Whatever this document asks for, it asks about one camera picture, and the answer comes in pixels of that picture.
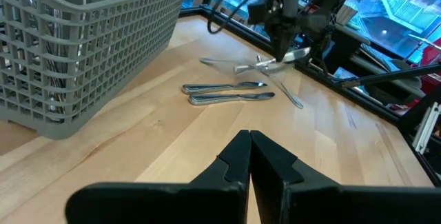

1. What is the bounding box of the silver metal bracket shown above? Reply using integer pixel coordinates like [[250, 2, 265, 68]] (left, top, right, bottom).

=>
[[411, 101, 441, 154]]

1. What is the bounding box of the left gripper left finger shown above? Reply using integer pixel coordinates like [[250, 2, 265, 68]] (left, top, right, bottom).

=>
[[65, 130, 252, 224]]

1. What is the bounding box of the grey plastic cutlery basket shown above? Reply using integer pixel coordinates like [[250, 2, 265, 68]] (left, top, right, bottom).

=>
[[0, 0, 191, 141]]

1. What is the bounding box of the silver table knife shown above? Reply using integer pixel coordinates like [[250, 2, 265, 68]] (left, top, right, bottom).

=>
[[233, 46, 311, 76], [187, 92, 276, 107], [181, 81, 269, 95]]

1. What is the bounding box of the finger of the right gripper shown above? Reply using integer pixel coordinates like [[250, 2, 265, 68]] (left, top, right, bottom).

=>
[[270, 23, 286, 62], [284, 26, 298, 62]]

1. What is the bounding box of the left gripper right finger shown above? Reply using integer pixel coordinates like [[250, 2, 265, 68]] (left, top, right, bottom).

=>
[[250, 130, 441, 224]]

